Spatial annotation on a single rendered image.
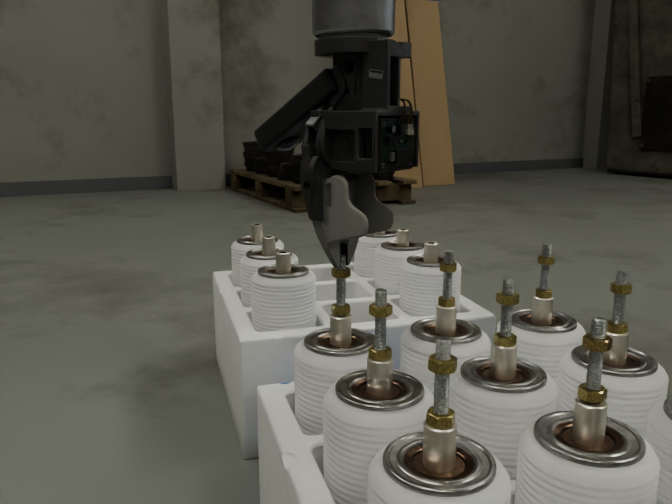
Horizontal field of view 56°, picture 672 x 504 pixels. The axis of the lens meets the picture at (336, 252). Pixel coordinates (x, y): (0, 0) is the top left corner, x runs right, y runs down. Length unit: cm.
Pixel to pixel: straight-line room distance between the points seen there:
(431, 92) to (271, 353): 353
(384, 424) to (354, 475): 5
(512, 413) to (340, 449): 15
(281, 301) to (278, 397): 22
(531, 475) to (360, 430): 13
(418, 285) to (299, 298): 19
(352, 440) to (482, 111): 468
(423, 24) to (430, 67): 28
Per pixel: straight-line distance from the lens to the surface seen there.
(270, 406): 69
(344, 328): 64
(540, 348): 71
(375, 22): 58
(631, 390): 63
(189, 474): 93
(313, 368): 62
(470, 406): 57
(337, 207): 59
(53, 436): 109
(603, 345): 47
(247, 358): 88
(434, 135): 423
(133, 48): 410
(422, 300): 97
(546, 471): 48
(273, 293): 90
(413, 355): 67
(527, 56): 540
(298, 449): 61
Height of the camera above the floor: 48
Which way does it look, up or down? 13 degrees down
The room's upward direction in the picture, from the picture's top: straight up
